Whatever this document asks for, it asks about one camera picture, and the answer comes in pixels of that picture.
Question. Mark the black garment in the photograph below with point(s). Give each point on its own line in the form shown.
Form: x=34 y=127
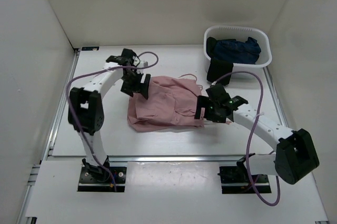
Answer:
x=221 y=63

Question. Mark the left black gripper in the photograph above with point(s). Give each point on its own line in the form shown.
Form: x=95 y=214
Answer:
x=144 y=87

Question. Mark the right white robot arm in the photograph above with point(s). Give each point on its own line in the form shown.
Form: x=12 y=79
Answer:
x=294 y=152

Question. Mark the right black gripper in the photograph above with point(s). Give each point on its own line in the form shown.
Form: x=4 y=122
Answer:
x=204 y=102

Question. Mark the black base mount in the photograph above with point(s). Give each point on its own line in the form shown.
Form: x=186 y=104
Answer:
x=234 y=181
x=89 y=182

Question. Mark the blue corner label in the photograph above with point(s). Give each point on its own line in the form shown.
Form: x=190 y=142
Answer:
x=90 y=48

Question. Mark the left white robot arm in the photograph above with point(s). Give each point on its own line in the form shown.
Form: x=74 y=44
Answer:
x=85 y=95

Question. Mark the white plastic basket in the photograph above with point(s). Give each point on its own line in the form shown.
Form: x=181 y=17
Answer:
x=220 y=32

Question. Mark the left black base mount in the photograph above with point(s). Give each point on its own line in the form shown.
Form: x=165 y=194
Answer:
x=89 y=182

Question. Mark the dark blue garment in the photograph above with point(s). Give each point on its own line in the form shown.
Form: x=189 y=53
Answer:
x=237 y=52

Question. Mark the pink trousers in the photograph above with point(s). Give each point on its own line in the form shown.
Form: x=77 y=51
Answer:
x=171 y=103

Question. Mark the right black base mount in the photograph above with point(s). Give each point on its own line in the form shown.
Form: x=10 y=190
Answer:
x=234 y=181

